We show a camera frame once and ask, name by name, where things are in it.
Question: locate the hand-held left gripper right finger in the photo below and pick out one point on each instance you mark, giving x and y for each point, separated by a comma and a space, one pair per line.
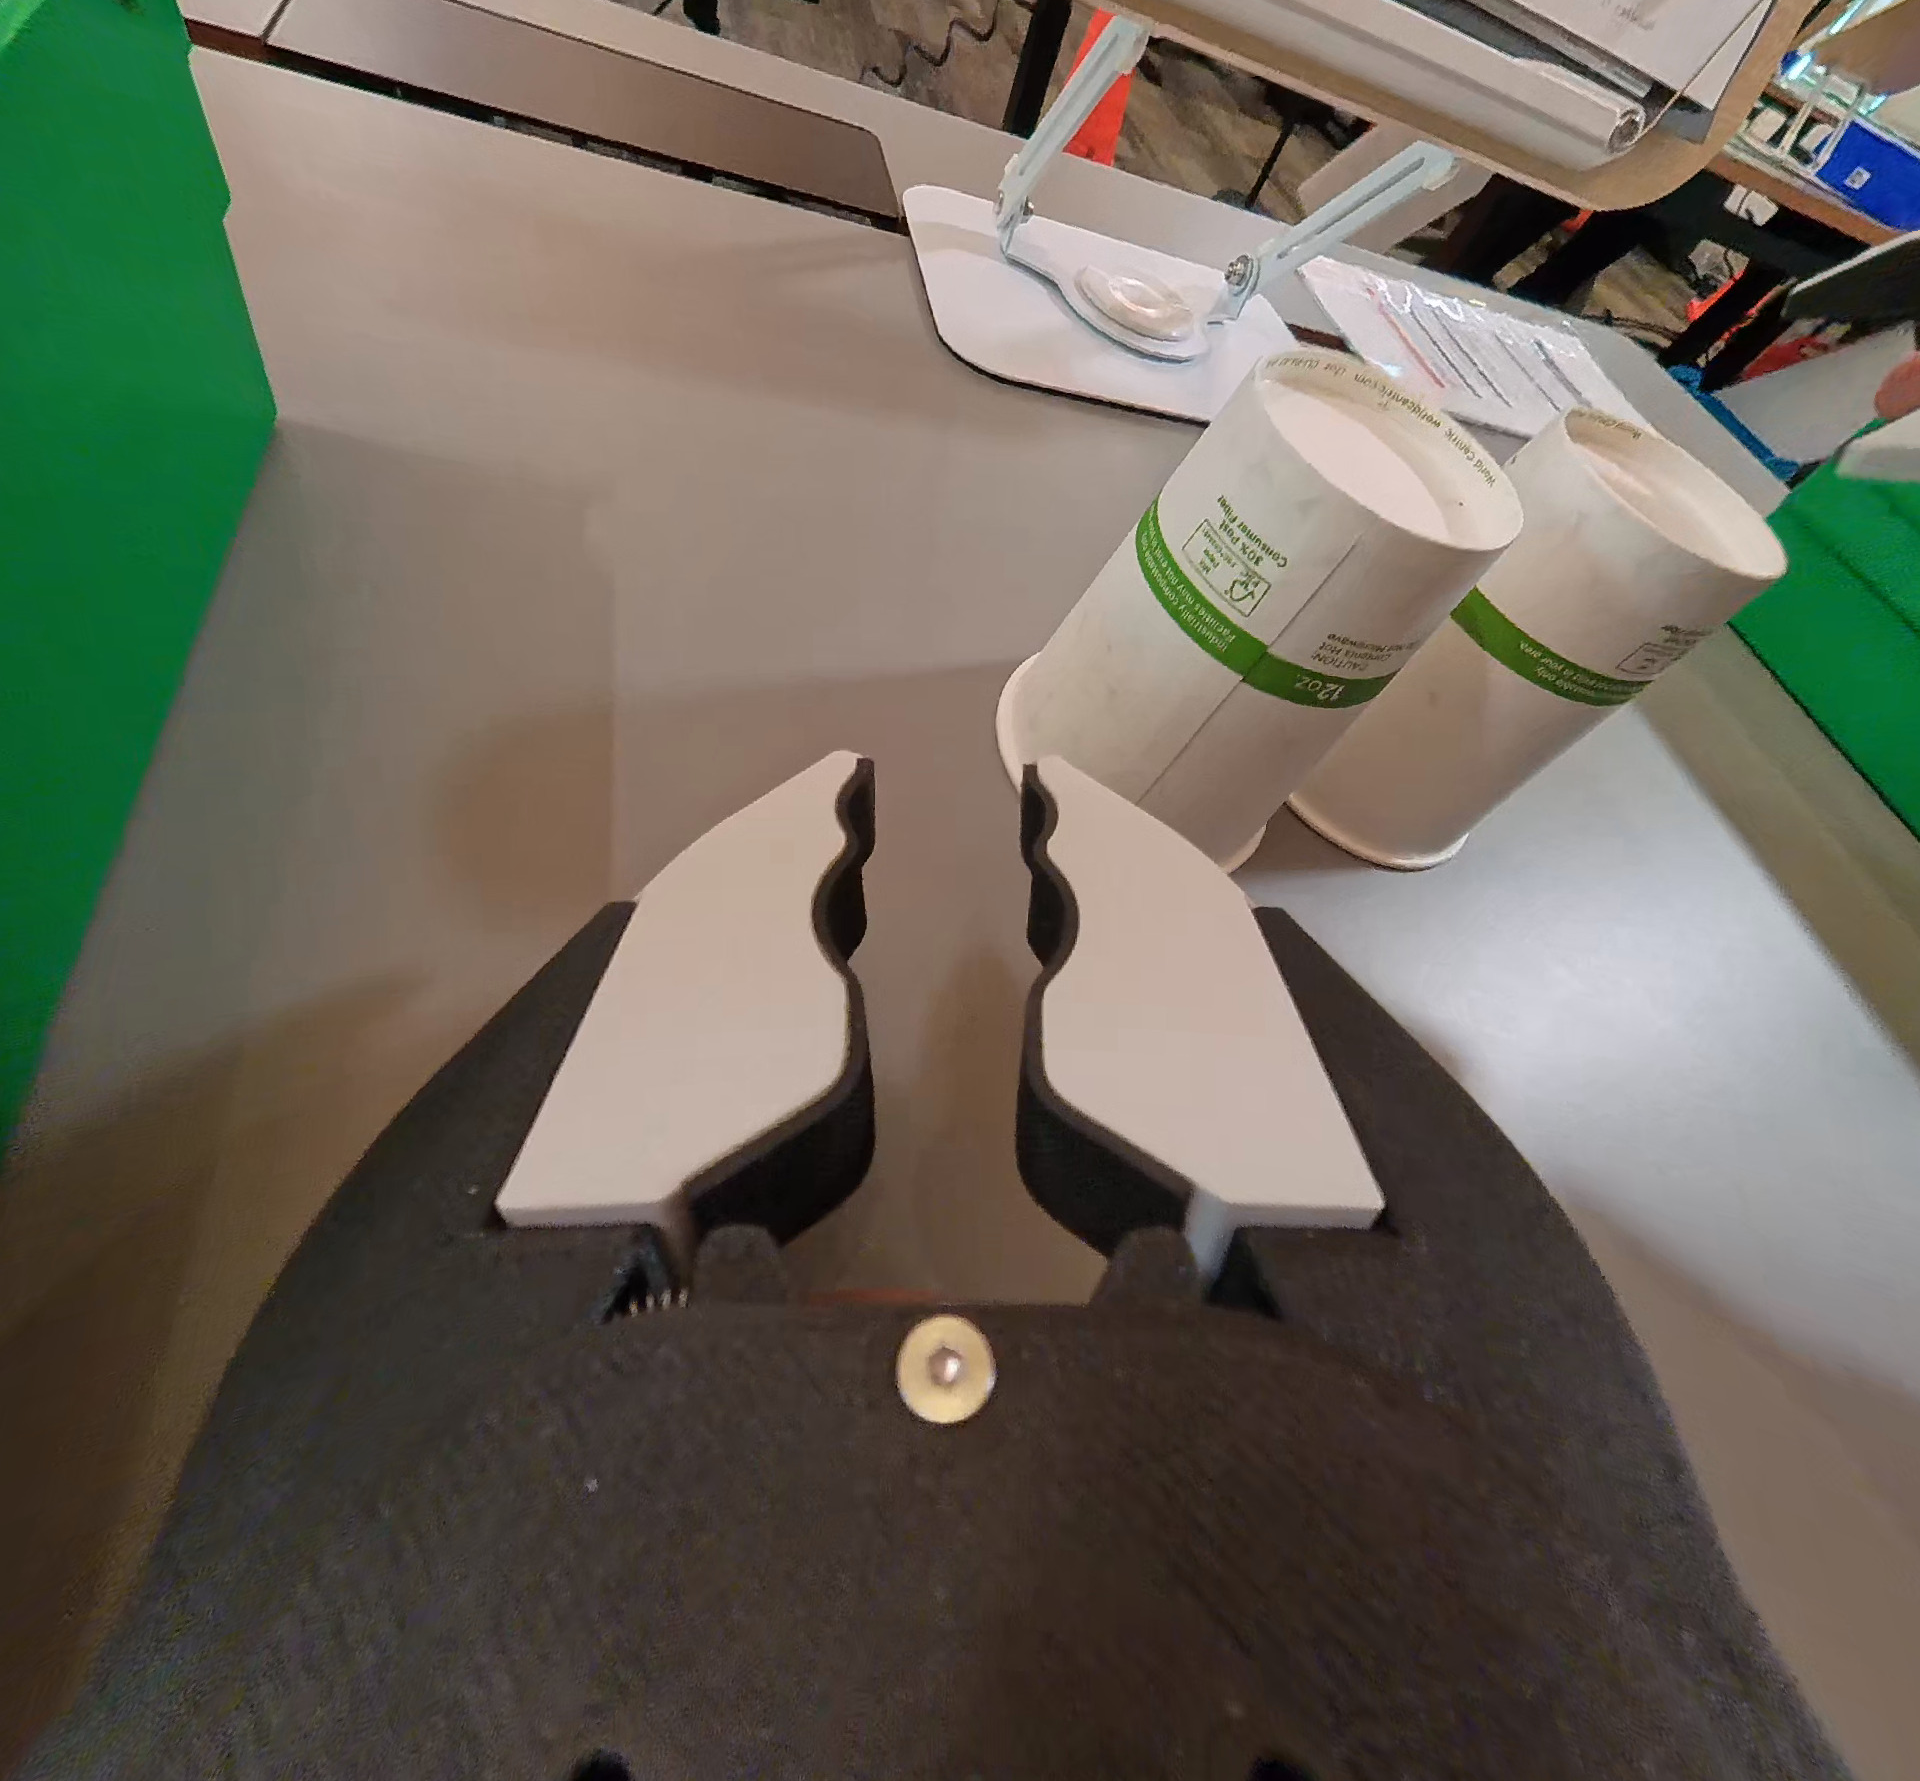
1187, 1046

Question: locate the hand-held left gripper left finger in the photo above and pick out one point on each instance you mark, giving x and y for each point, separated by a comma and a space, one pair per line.
706, 1030

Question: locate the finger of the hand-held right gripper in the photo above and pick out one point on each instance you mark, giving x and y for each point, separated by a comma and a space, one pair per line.
1884, 454

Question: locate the white paper cup green band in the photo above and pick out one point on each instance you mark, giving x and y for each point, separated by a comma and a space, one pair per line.
1590, 612
1259, 582

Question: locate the green plastic bin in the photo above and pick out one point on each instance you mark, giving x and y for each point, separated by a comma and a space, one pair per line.
1844, 612
106, 462

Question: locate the grey desk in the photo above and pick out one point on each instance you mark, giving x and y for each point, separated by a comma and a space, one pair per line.
525, 536

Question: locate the laminated paper sheet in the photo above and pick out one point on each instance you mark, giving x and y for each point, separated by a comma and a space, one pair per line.
1440, 341

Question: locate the white document stand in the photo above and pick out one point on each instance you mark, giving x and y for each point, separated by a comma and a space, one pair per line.
982, 295

